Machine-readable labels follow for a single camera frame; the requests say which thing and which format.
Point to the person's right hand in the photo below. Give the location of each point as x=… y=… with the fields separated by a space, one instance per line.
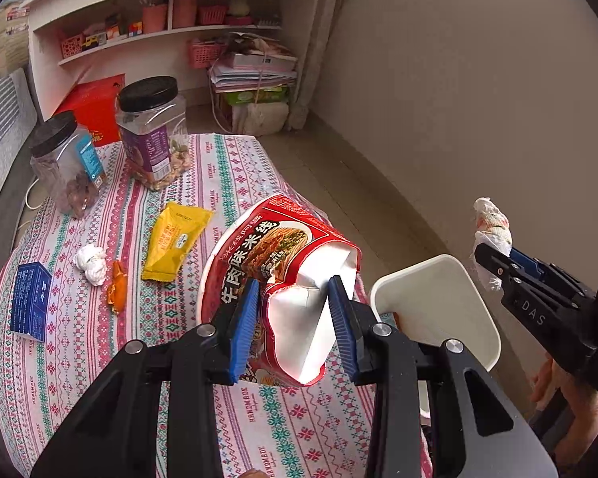
x=583 y=408

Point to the blue cardboard box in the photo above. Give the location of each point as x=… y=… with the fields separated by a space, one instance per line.
x=30 y=298

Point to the clear jar blue label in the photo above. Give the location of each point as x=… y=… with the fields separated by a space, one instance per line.
x=67 y=169

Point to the pile of papers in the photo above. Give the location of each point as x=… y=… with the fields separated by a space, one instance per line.
x=256 y=67

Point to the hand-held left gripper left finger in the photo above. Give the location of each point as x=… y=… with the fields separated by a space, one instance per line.
x=244 y=328

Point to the orange wrapper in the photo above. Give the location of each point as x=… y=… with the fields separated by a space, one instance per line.
x=117 y=289

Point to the person's left hand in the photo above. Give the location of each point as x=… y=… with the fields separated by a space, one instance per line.
x=253 y=474

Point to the pink plastic basket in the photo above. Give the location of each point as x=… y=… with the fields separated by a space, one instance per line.
x=213 y=16

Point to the clear jar purple label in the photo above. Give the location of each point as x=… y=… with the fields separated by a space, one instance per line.
x=149 y=144

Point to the yellow toy car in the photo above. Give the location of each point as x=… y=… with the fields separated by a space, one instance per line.
x=94 y=41

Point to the yellow snack packet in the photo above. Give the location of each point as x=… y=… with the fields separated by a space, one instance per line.
x=174 y=244

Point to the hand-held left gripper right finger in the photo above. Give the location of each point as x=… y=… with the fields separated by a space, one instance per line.
x=349 y=328

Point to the crumpled white tissue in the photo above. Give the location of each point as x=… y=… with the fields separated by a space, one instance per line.
x=92 y=264

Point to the beige curtain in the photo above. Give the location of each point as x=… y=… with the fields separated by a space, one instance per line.
x=319 y=35

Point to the green tissue pack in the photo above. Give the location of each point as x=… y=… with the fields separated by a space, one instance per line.
x=256 y=96

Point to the large pink basket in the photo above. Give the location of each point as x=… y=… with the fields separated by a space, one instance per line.
x=207 y=55

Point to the white bag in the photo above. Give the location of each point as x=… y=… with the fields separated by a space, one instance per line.
x=261 y=118

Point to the red gift box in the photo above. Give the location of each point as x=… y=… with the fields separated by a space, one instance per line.
x=87 y=109

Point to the pink lattice box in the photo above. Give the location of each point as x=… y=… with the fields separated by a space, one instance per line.
x=72 y=47

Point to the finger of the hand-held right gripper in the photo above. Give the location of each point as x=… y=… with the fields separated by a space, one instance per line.
x=498 y=264
x=528 y=263

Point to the grey sofa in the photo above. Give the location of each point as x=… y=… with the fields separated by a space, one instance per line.
x=5 y=241

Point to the stained tissue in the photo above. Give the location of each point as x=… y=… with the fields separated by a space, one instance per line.
x=491 y=224

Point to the grey striped sofa cover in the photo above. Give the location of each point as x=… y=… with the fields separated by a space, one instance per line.
x=0 y=129

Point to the white trash bin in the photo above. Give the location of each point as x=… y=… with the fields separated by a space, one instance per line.
x=428 y=298

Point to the tall stack of books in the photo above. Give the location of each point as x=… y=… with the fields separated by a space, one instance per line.
x=17 y=12

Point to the pink pen cup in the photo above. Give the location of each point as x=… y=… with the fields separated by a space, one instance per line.
x=185 y=11
x=154 y=19

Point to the crushed red noodle bowl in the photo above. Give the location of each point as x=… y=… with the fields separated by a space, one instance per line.
x=259 y=254

